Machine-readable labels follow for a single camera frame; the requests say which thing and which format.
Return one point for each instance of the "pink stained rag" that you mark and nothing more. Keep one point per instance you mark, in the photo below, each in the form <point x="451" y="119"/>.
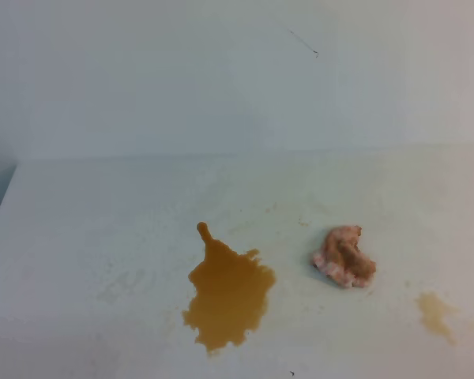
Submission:
<point x="340" y="259"/>

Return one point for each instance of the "large coffee puddle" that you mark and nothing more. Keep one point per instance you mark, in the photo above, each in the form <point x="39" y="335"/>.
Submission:
<point x="230" y="294"/>

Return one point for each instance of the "small coffee stain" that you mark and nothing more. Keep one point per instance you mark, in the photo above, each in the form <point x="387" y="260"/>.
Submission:
<point x="434" y="312"/>

